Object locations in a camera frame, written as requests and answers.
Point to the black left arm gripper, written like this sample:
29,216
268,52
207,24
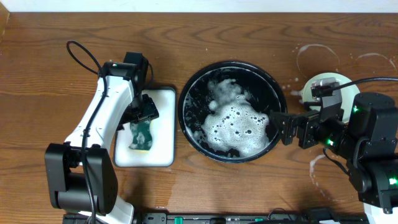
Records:
146,112

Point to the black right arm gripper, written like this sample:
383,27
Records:
309,123

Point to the yellow blue sponge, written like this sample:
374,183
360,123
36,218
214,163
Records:
141,136

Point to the pale green plate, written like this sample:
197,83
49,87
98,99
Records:
347,93

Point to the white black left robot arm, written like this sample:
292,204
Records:
80,171

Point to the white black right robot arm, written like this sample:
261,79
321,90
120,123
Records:
367,142

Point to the black rectangular foam tray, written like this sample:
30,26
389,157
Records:
162,130

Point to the black round tray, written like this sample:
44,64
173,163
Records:
224,111

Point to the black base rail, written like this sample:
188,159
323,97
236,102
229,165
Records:
163,218

